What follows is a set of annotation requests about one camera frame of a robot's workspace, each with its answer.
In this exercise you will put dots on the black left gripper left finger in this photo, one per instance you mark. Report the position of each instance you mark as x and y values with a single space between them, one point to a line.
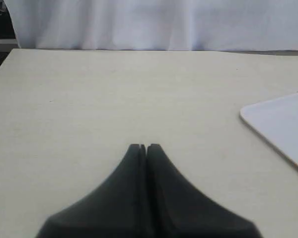
118 208

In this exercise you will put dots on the white backdrop curtain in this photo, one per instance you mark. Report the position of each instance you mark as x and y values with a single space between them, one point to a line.
168 25

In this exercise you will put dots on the white plastic tray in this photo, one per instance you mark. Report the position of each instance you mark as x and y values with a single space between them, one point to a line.
276 121

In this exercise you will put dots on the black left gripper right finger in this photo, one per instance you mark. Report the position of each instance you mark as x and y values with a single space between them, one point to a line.
180 210

